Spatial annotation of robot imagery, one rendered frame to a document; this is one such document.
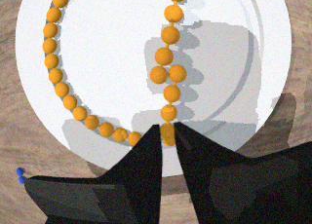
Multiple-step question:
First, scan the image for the white round plate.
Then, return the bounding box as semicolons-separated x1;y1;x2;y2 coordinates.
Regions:
16;0;292;170

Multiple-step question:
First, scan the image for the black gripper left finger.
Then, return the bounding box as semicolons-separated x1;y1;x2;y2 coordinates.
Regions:
24;124;163;224

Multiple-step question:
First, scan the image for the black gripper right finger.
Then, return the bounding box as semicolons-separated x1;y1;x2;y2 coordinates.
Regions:
173;123;312;224

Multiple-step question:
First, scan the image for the blue bead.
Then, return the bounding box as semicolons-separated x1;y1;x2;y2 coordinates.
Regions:
16;168;23;176
19;176;26;184

